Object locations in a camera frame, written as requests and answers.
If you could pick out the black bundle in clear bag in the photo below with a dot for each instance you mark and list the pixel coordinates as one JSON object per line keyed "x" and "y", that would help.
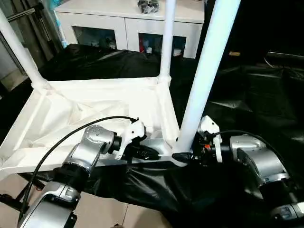
{"x": 148, "y": 6}

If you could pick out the black plastic mat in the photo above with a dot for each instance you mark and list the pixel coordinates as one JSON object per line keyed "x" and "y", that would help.
{"x": 249, "y": 95}

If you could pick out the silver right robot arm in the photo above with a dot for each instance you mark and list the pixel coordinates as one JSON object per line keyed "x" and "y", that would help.
{"x": 259, "y": 159}

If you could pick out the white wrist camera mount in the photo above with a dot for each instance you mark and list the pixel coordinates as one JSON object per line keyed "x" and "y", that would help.
{"x": 133, "y": 130}
{"x": 209, "y": 126}

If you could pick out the white glass-door cabinet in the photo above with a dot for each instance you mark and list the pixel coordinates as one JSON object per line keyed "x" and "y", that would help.
{"x": 107, "y": 19}

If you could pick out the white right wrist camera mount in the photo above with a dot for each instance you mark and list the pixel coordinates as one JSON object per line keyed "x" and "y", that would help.
{"x": 209, "y": 126}

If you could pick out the dark horizontal bar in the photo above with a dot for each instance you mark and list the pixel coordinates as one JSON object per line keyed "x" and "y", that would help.
{"x": 285, "y": 54}

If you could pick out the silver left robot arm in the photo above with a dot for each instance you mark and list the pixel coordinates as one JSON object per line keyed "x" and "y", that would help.
{"x": 90, "y": 147}

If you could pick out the grey metal tripod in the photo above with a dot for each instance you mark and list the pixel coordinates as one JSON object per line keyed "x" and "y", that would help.
{"x": 28, "y": 31}

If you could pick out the teal printed plastic sheet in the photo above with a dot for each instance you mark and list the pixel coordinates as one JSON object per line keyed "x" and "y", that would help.
{"x": 59, "y": 28}

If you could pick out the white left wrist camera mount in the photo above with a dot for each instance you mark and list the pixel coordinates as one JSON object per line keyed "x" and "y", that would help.
{"x": 133, "y": 130}

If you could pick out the white plastic table top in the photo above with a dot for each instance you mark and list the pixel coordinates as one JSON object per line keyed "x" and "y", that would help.
{"x": 95, "y": 99}

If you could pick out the black folding table frame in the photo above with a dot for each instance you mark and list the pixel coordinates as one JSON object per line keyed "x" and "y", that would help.
{"x": 14, "y": 199}

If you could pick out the black fabric backdrop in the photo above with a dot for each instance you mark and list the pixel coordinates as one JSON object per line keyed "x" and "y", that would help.
{"x": 261, "y": 23}

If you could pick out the small tan label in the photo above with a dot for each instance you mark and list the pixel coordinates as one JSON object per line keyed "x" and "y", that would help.
{"x": 234, "y": 53}

